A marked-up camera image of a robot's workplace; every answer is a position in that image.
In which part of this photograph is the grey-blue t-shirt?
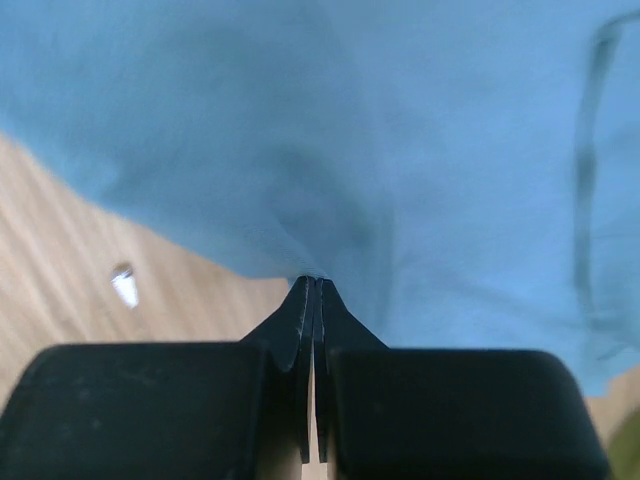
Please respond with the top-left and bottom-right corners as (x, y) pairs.
(1, 1), (639, 394)

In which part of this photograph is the green plastic basket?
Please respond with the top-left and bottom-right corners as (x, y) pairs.
(607, 409), (640, 480)

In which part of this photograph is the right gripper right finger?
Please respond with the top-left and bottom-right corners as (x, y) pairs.
(313, 280), (611, 479)

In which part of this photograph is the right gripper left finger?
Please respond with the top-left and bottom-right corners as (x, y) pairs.
(1, 277), (314, 479)

